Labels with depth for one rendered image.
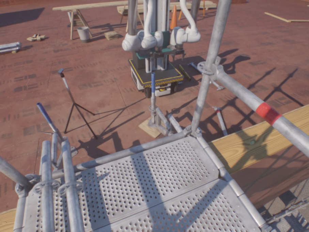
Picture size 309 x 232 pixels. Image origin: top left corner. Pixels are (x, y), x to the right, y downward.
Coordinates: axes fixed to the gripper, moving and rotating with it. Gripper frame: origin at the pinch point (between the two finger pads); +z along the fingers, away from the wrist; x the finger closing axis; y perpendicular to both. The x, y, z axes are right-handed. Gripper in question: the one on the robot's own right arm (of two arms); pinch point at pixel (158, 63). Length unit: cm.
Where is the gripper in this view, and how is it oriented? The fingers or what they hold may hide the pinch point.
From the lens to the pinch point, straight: 215.4
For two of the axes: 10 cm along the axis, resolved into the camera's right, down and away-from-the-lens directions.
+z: 0.0, 7.2, 7.0
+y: -3.4, -6.5, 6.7
